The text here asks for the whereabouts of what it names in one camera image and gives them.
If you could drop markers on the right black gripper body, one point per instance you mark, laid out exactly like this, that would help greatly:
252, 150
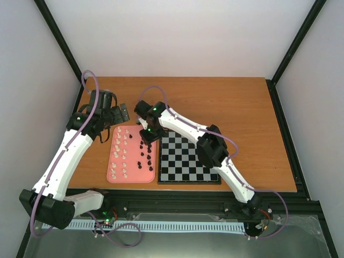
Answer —
153, 134

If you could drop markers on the pink plastic tray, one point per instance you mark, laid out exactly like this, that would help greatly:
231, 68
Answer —
125, 157

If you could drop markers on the black aluminium frame rail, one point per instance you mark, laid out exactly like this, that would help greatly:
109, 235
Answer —
223, 204

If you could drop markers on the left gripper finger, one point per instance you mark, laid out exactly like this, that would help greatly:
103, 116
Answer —
124, 112
116, 117

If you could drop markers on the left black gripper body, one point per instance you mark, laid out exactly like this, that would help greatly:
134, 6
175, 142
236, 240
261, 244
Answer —
108, 122

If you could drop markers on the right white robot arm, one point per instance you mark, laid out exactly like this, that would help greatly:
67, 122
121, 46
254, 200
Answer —
211, 148

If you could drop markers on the black white chessboard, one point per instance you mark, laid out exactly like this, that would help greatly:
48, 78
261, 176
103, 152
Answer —
179, 164

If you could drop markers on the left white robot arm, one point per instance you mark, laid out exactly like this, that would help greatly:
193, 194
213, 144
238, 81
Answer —
47, 201

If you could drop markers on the light blue slotted cable duct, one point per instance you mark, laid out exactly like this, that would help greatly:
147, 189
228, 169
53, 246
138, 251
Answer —
174, 226

